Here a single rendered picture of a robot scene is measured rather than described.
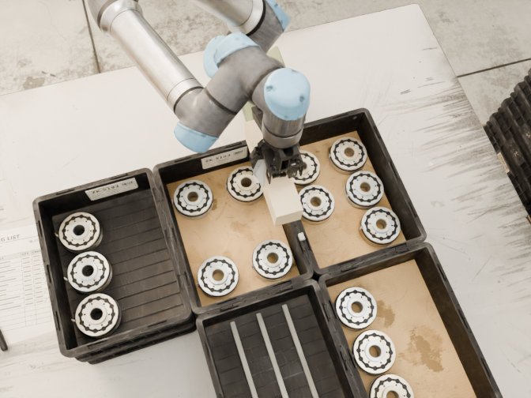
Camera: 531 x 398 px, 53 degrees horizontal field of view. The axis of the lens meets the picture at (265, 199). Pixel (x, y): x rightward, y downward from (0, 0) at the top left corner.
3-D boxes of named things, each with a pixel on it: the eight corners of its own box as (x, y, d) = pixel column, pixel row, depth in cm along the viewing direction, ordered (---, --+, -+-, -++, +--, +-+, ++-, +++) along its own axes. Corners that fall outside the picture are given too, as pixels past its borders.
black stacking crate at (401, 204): (261, 155, 151) (263, 136, 140) (357, 128, 156) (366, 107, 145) (310, 287, 137) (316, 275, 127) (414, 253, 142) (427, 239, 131)
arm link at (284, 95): (288, 54, 88) (323, 88, 85) (283, 91, 98) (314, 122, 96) (251, 79, 85) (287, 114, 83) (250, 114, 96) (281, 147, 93)
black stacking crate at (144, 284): (47, 215, 141) (32, 200, 131) (156, 185, 146) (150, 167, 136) (77, 363, 128) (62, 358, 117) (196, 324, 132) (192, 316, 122)
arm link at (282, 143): (257, 107, 96) (299, 97, 98) (256, 120, 101) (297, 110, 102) (269, 143, 94) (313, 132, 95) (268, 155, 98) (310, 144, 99)
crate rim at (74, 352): (34, 202, 133) (30, 198, 130) (152, 169, 137) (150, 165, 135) (64, 360, 119) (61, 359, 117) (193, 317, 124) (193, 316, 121)
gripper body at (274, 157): (267, 185, 108) (270, 160, 97) (254, 150, 111) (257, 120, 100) (303, 177, 110) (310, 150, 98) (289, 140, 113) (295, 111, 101)
